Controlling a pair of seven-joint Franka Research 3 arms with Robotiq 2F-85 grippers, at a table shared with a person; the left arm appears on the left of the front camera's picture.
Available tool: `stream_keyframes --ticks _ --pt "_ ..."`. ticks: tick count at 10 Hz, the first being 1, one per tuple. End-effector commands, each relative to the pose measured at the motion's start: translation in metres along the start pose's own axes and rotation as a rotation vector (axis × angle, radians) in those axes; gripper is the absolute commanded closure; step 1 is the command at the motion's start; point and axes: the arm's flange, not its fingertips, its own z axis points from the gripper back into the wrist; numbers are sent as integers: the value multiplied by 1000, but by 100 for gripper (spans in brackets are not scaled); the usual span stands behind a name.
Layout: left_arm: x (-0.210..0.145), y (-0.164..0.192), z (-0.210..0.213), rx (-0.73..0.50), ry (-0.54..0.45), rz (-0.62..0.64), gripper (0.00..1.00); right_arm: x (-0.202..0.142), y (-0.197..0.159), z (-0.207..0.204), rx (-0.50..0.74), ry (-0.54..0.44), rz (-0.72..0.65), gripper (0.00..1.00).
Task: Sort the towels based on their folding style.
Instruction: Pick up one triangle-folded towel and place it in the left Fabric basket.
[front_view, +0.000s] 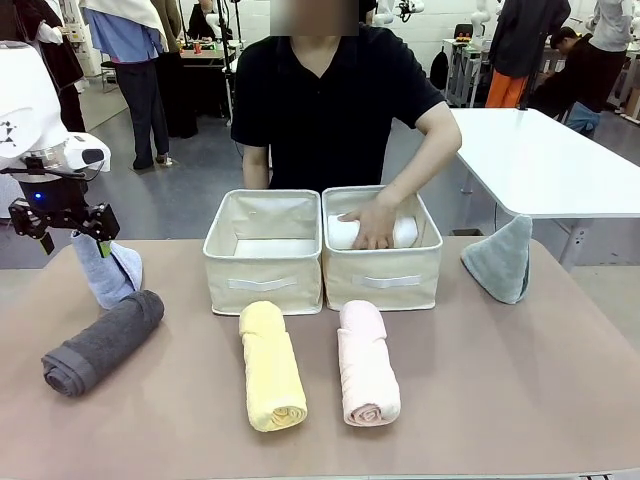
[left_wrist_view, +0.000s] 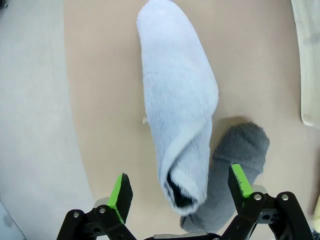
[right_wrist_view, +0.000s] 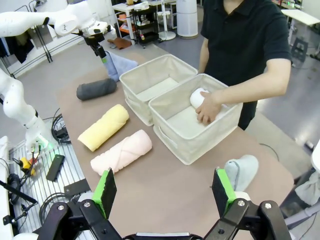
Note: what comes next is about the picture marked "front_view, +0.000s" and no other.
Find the pink rolled towel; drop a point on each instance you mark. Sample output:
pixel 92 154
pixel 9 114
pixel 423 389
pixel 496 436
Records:
pixel 365 365

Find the person's torso black shirt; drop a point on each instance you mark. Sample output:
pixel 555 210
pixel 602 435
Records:
pixel 330 110

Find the cluttered background work table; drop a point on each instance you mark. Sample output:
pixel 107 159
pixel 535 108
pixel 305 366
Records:
pixel 205 65

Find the light blue cone towel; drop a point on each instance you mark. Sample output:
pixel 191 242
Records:
pixel 107 280

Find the grey-green cone towel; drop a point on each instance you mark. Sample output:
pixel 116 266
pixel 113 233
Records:
pixel 500 265

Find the white towel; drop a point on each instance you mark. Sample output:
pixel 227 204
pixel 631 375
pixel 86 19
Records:
pixel 340 235

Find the person's left forearm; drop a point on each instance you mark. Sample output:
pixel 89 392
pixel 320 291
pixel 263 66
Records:
pixel 430 155

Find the white table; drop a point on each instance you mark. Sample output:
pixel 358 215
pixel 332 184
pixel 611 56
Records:
pixel 540 160

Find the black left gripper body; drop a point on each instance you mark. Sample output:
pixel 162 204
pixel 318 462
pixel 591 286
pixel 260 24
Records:
pixel 55 192

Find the dark grey towel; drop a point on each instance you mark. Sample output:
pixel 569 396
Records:
pixel 100 345

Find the bystander in dark coat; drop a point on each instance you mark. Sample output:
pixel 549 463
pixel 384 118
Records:
pixel 55 55

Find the bystander in blue shirt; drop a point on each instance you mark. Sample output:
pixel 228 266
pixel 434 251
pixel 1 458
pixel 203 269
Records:
pixel 135 75

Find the seated bystander in black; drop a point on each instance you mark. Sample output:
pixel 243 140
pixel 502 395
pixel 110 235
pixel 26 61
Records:
pixel 580 75

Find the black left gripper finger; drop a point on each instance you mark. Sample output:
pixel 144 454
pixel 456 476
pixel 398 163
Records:
pixel 102 222
pixel 27 217

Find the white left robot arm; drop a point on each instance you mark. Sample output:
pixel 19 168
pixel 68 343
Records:
pixel 25 100

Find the bystander in orange trousers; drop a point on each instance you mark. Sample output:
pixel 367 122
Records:
pixel 520 45

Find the bystander in grey top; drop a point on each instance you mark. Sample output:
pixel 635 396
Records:
pixel 612 25

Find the person's left hand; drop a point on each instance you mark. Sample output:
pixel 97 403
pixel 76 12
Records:
pixel 375 225

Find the yellow towel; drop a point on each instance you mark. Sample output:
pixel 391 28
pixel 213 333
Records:
pixel 272 370

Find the beige fabric storage box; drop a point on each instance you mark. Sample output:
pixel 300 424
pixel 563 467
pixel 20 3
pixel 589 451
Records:
pixel 265 282
pixel 382 285

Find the person's right forearm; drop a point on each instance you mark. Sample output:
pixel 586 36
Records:
pixel 256 167

